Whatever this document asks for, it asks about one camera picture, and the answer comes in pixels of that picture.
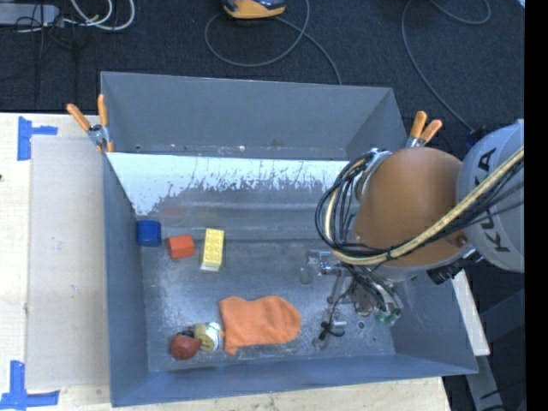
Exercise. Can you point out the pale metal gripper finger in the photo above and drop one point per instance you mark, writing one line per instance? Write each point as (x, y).
(331, 328)
(320, 260)

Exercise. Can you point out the orange cloth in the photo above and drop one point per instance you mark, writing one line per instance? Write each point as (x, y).
(259, 323)

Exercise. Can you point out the yellow toy brick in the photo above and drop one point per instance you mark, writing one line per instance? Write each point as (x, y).
(212, 248)

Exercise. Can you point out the yellow and white toy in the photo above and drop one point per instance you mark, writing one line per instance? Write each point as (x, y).
(209, 336)

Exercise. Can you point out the orange-red block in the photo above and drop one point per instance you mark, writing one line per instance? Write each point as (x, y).
(180, 246)

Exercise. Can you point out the red-brown round toy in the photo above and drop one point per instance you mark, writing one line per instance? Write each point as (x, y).
(184, 347)

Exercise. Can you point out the grey metal bin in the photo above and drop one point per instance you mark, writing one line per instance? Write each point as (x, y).
(240, 118)

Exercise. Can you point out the blue cup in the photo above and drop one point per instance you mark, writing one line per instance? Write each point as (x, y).
(148, 232)

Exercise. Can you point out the pale wood flat board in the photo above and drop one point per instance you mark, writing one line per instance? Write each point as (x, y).
(64, 263)

